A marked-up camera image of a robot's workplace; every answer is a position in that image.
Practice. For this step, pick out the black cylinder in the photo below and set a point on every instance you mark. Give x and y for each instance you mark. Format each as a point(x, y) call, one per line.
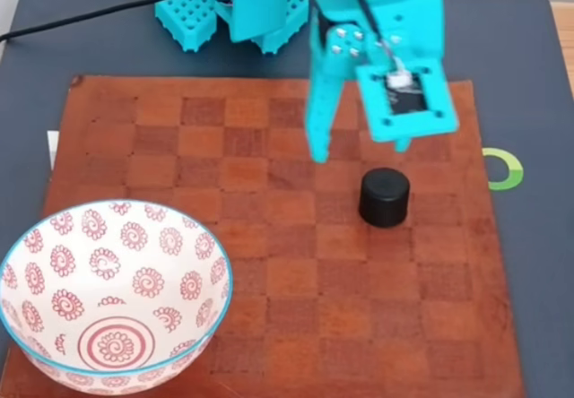
point(383, 196)

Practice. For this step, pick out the white bowl with red flowers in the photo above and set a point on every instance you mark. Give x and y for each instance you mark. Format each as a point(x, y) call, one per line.
point(112, 281)

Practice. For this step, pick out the dark grey desk mat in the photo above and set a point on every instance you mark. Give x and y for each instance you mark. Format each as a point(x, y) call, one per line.
point(493, 57)

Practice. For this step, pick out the brown leather chessboard mat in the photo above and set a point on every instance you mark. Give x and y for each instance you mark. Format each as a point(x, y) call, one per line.
point(287, 259)

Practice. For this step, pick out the turquoise gripper camera mount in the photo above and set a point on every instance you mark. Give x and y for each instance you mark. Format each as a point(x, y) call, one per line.
point(430, 120)

